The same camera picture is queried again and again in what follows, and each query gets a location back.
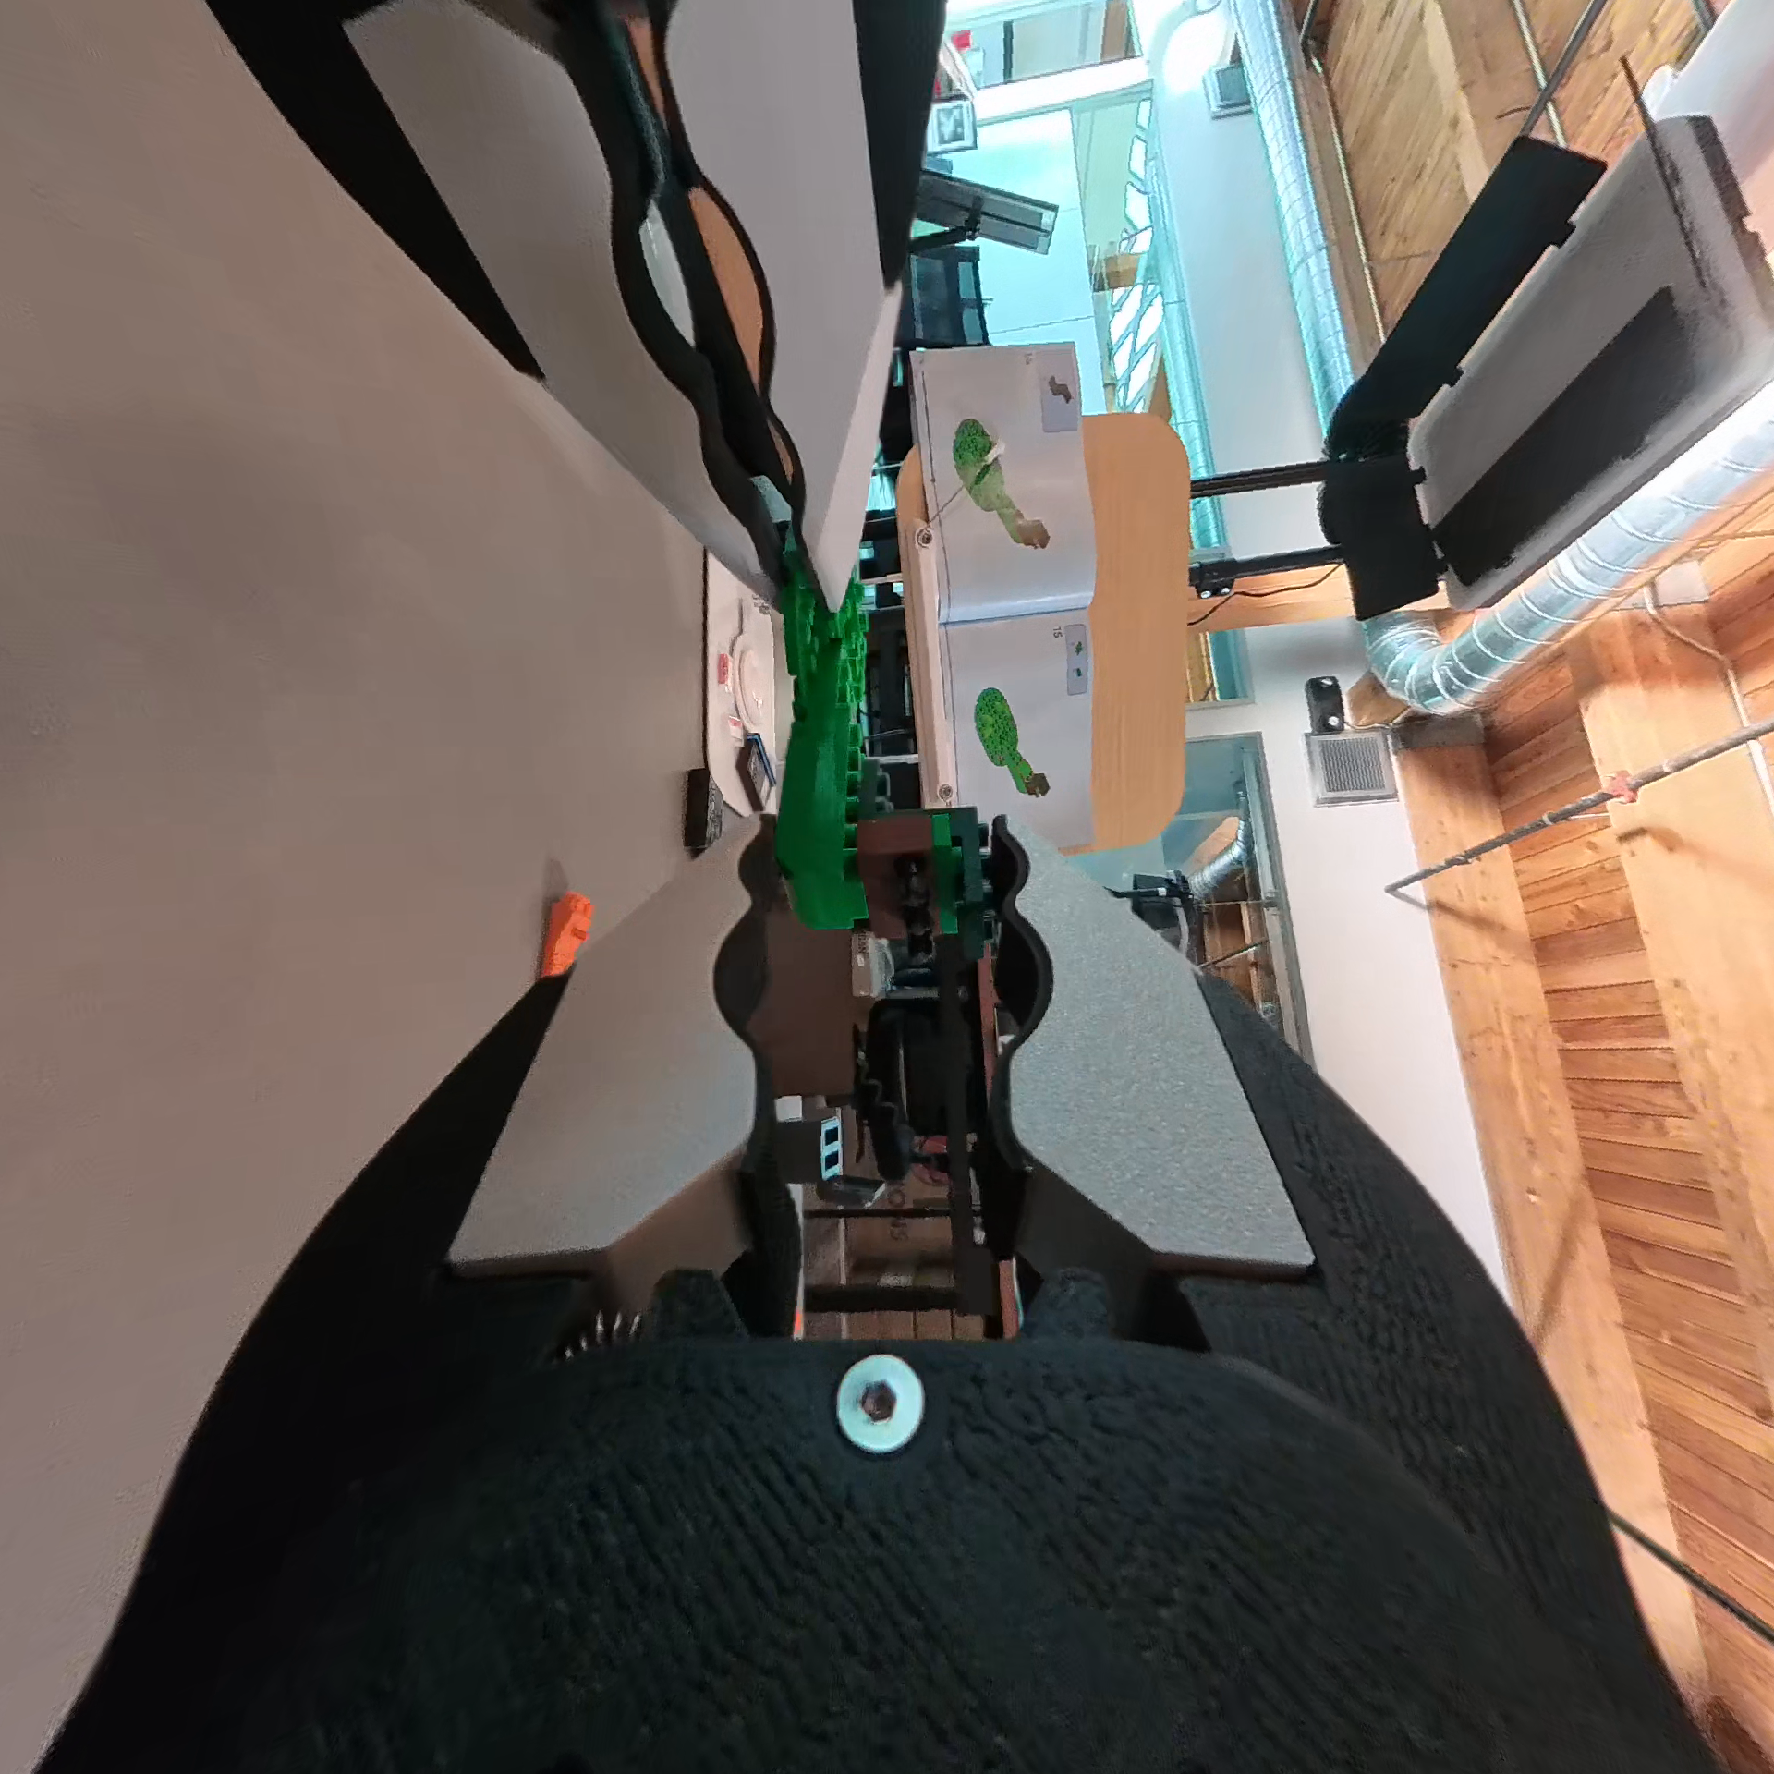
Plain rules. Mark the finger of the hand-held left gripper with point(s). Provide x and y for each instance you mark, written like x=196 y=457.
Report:
x=515 y=209
x=818 y=167

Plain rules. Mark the instruction booklet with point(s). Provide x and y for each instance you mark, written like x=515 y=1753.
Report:
x=1040 y=582

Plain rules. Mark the green plate with black pins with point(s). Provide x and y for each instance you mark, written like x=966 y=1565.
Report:
x=953 y=839

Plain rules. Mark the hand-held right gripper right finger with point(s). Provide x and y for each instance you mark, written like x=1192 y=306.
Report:
x=1149 y=1109

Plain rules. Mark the orange brick separator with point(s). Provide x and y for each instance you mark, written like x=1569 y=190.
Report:
x=566 y=930

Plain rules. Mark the green brick model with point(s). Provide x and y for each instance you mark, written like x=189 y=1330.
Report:
x=818 y=777

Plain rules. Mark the studio light panel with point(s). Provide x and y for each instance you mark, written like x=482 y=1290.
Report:
x=1567 y=418

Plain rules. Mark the white disc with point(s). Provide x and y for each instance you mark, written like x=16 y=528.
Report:
x=756 y=700

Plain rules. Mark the wooden booklet stand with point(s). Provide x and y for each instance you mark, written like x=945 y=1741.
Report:
x=1136 y=621

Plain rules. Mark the black wall speaker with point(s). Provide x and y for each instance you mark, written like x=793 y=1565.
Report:
x=1325 y=704

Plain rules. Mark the metal sprinkler pipe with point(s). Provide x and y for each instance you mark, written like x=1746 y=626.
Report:
x=1618 y=790

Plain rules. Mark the flat black box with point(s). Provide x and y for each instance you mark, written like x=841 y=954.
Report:
x=758 y=766

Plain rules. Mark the black box with blue edge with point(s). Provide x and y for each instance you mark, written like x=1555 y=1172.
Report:
x=703 y=808

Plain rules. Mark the dark green square plate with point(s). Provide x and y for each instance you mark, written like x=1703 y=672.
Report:
x=975 y=900

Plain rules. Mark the white air vent grille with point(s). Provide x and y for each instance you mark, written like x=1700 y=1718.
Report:
x=1345 y=770

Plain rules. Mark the idle gripper with tag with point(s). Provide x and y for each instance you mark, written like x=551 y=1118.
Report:
x=953 y=124

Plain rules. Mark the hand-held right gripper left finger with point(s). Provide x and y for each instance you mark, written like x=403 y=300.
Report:
x=611 y=1109

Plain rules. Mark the silver air duct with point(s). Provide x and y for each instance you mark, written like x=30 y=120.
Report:
x=1469 y=672
x=1304 y=209

